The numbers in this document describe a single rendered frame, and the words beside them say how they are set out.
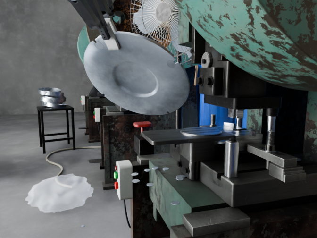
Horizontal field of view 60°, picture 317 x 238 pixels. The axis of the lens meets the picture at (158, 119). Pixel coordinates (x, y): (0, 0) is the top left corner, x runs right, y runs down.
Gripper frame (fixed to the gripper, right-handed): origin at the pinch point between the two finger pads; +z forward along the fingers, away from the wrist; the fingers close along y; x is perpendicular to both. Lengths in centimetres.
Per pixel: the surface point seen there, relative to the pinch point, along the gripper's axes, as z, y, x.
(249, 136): 38.1, 0.7, -29.8
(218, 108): 220, 156, 21
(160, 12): 46, 83, 24
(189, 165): 38.5, -11.1, -14.1
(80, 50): 154, 189, 197
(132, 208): 64, -19, 11
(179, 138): 29.7, -7.4, -12.2
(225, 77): 23.1, 9.7, -22.8
